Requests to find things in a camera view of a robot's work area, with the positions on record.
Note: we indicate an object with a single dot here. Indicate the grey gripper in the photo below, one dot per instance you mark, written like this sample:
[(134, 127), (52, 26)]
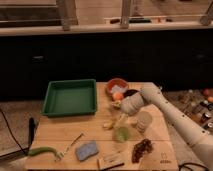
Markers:
[(132, 104)]

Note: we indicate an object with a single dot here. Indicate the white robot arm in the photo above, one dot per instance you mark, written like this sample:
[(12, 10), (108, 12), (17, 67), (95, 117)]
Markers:
[(197, 138)]

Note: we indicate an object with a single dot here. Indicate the orange fruit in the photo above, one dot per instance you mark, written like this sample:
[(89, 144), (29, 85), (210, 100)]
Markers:
[(117, 96)]

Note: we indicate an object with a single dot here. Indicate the clear plastic cup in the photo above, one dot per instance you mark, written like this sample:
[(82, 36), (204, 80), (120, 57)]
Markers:
[(144, 119)]

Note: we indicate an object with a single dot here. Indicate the orange bowl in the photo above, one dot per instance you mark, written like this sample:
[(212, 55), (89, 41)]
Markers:
[(116, 85)]

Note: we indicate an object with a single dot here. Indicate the green clear cup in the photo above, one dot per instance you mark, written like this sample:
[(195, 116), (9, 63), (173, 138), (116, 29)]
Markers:
[(121, 134)]

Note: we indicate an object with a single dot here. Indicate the brown crumbly food piece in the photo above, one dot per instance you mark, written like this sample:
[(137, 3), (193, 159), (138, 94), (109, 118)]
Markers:
[(145, 146)]

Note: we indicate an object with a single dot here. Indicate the blue sponge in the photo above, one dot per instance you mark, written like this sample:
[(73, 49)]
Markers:
[(86, 150)]

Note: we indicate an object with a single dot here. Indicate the small wooden block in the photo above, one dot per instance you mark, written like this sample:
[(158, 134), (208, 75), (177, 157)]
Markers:
[(110, 161)]

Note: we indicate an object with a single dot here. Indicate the metal fork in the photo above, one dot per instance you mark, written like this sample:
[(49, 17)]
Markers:
[(71, 144)]

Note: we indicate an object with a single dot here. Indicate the green plastic tray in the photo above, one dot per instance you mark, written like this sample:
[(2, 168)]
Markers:
[(70, 98)]

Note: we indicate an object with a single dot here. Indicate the green handled peeler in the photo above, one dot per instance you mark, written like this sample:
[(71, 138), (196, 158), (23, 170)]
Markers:
[(40, 150)]

